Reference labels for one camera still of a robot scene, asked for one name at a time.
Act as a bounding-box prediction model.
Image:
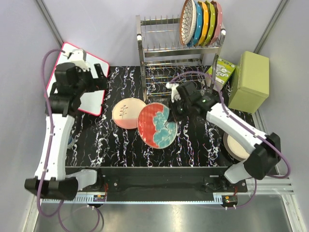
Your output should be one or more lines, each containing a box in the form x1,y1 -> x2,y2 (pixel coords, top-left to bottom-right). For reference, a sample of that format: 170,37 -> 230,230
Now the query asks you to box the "steel dish rack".
135,15 -> 226,101

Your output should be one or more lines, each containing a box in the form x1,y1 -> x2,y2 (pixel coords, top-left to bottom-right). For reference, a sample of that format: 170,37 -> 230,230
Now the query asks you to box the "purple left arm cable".
36,48 -> 105,231

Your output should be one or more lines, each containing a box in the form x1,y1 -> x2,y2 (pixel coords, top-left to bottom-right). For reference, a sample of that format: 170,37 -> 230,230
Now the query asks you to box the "dark rimmed cream plate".
223,132 -> 250,161

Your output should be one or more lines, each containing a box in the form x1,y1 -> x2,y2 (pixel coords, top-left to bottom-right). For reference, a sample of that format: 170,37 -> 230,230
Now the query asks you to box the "pink dotted plate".
210,1 -> 223,45

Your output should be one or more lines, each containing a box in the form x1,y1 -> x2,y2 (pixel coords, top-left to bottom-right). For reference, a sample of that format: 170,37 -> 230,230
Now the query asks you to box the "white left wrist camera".
63,49 -> 90,72

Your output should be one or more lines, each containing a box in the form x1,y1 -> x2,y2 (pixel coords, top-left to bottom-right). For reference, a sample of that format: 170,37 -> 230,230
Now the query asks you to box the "orange dotted plate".
198,1 -> 210,46

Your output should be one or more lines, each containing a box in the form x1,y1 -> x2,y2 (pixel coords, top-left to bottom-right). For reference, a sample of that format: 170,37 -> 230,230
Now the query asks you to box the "red teal glazed plate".
138,102 -> 178,149

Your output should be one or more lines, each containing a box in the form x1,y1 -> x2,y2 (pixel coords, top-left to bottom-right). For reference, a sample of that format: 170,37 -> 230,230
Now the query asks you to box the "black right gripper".
167,96 -> 191,123

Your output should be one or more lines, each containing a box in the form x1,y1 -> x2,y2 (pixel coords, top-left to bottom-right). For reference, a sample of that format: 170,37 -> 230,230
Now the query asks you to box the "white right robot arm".
166,82 -> 281,192

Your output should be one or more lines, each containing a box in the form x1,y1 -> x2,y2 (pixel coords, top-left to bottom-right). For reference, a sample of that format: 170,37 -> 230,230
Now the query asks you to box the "pink cream tree plate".
112,98 -> 146,130

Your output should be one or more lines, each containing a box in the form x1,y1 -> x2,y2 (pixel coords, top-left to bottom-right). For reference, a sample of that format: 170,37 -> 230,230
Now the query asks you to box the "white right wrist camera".
166,83 -> 181,103

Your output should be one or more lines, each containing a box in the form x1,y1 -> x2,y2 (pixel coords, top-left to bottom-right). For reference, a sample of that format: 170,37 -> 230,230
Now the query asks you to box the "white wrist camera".
166,83 -> 181,103
63,49 -> 90,72

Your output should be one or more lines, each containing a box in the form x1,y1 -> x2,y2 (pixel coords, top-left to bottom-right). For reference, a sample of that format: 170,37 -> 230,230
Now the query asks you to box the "green printed plate box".
214,58 -> 236,90

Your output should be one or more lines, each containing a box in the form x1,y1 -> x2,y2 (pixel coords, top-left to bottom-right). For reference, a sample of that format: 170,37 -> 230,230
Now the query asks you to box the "green cardboard box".
228,51 -> 269,114

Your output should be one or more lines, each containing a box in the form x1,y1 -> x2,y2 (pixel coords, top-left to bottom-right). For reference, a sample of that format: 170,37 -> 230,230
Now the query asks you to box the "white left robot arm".
24,62 -> 108,201

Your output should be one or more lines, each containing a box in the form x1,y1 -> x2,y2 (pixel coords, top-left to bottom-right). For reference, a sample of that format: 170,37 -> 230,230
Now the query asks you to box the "blue dotted plate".
188,2 -> 203,47

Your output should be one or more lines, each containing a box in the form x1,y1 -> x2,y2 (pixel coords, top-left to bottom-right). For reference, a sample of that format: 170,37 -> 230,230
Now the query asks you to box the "green dotted plate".
204,1 -> 216,46

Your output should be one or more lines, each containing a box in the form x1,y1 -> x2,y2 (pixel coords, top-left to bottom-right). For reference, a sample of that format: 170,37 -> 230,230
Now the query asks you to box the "floral plate orange rim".
179,0 -> 197,45

